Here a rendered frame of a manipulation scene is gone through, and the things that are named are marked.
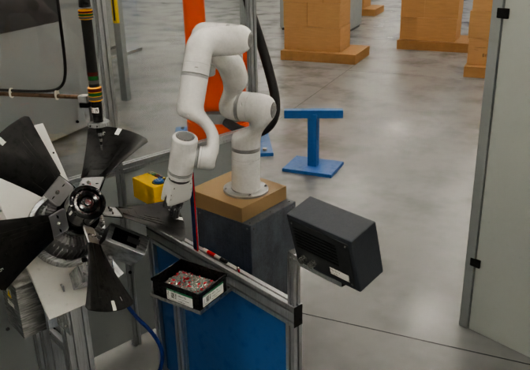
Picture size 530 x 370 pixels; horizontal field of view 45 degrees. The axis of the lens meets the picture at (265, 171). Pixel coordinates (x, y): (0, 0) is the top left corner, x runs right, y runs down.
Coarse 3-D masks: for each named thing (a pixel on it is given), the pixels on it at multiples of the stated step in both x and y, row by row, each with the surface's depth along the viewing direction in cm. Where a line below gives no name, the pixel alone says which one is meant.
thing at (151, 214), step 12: (144, 204) 231; (156, 204) 233; (132, 216) 218; (144, 216) 221; (156, 216) 223; (168, 216) 227; (180, 216) 230; (156, 228) 218; (168, 228) 221; (180, 228) 224; (180, 240) 220
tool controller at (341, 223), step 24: (288, 216) 196; (312, 216) 192; (336, 216) 189; (360, 216) 187; (312, 240) 192; (336, 240) 182; (360, 240) 181; (312, 264) 196; (336, 264) 188; (360, 264) 184; (360, 288) 187
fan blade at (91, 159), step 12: (108, 132) 232; (120, 132) 232; (132, 132) 233; (96, 144) 229; (108, 144) 228; (120, 144) 228; (132, 144) 228; (84, 156) 227; (96, 156) 226; (108, 156) 224; (120, 156) 224; (84, 168) 224; (96, 168) 222; (108, 168) 220
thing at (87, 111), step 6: (78, 96) 206; (84, 96) 205; (78, 102) 207; (84, 102) 206; (90, 102) 207; (84, 108) 207; (90, 108) 208; (84, 114) 208; (90, 114) 208; (90, 120) 208; (108, 120) 210; (90, 126) 207; (96, 126) 206; (102, 126) 207
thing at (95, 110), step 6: (78, 0) 194; (84, 0) 194; (84, 6) 194; (90, 6) 196; (96, 102) 205; (96, 108) 206; (102, 108) 207; (96, 114) 207; (102, 114) 208; (96, 120) 207; (102, 120) 208; (96, 132) 209; (102, 132) 210
